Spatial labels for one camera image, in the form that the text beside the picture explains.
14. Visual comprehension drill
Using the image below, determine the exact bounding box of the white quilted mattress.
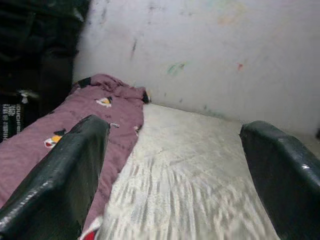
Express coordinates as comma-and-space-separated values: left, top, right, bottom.
96, 103, 320, 240

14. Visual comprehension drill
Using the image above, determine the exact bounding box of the black bag with white print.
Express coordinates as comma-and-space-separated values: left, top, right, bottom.
0, 88, 41, 145

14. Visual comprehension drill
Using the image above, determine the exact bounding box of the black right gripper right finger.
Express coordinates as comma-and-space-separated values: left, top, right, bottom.
239, 120, 320, 240

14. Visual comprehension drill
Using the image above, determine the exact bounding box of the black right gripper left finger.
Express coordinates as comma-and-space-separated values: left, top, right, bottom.
0, 114, 111, 240

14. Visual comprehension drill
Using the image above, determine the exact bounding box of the purple cartoon print blanket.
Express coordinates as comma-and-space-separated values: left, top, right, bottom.
0, 73, 151, 240

